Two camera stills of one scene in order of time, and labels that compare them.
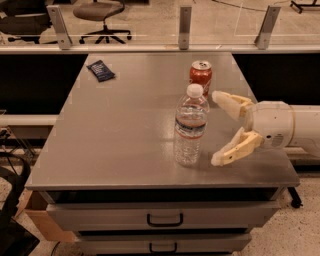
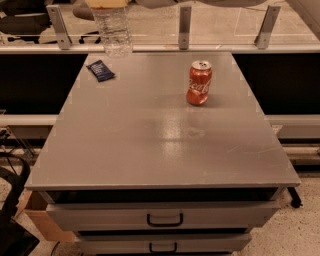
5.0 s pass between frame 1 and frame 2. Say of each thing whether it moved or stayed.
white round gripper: moved
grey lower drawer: stayed
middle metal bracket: stayed
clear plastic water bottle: moved
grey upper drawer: stayed
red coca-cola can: stayed
